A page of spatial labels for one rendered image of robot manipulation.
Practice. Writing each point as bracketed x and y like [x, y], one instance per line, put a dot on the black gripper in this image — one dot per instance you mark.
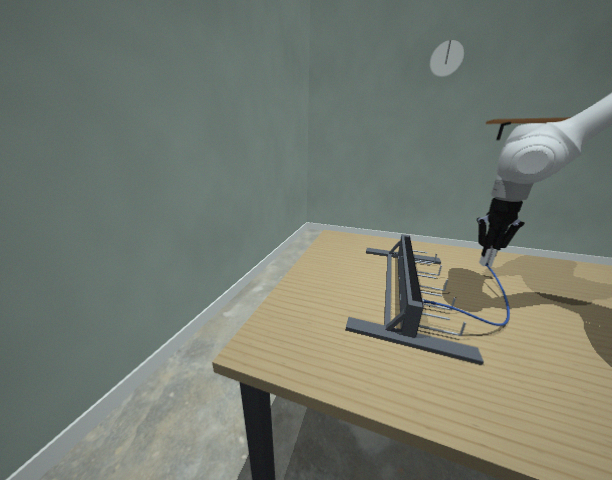
[502, 214]

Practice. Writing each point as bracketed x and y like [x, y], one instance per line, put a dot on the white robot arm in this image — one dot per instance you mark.
[532, 157]

